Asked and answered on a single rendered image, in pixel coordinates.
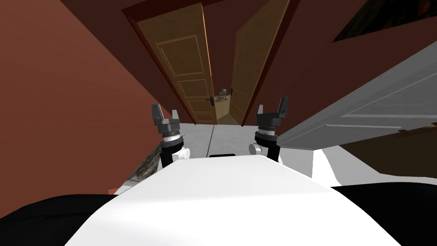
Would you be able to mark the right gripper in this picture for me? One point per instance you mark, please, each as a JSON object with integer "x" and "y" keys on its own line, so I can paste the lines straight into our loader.
{"x": 269, "y": 119}

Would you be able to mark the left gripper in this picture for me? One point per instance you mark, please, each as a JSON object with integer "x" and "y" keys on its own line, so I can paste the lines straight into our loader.
{"x": 166, "y": 122}

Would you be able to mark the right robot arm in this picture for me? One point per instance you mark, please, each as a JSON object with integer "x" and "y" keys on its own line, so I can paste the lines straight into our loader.
{"x": 272, "y": 150}

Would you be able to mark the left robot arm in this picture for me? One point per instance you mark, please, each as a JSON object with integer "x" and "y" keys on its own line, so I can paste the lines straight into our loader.
{"x": 167, "y": 154}

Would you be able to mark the brown panelled door leaf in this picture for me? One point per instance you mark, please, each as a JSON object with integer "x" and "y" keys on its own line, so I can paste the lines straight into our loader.
{"x": 252, "y": 51}
{"x": 181, "y": 58}

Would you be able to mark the grey patterned rug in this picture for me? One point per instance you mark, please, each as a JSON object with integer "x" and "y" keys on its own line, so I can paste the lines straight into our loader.
{"x": 146, "y": 167}

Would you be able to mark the grey panelled door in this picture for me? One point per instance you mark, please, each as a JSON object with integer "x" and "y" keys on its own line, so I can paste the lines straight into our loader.
{"x": 368, "y": 106}

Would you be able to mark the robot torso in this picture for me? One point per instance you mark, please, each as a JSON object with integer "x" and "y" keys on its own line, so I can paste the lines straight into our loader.
{"x": 225, "y": 205}

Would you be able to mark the dark picture on wall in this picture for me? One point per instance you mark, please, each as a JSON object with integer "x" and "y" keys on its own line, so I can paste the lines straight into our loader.
{"x": 385, "y": 17}

